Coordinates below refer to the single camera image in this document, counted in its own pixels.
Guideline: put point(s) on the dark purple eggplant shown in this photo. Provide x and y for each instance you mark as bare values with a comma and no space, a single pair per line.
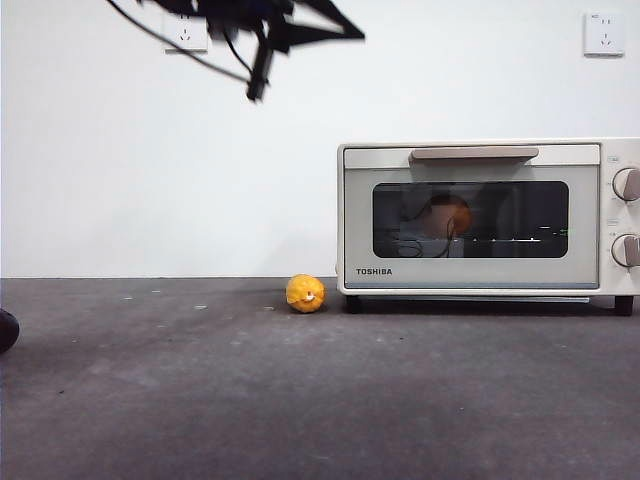
7,331

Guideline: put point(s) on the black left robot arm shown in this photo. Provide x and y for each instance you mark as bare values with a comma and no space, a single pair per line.
235,10

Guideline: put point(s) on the brown potato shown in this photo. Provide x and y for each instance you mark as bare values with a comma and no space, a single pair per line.
462,217

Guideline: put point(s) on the large beige oven knob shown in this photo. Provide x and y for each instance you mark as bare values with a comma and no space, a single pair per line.
629,185

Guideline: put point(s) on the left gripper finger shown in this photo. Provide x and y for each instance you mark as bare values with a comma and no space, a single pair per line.
327,17
310,40

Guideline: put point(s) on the white wall socket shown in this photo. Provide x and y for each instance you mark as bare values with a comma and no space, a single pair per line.
197,42
604,34

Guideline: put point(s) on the small beige oven knob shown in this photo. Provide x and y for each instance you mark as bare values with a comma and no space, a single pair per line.
628,250

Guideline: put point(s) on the cream glass oven door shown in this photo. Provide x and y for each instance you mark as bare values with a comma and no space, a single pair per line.
360,225

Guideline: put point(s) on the cream toaster oven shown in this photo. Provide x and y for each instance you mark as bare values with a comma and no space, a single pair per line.
605,220

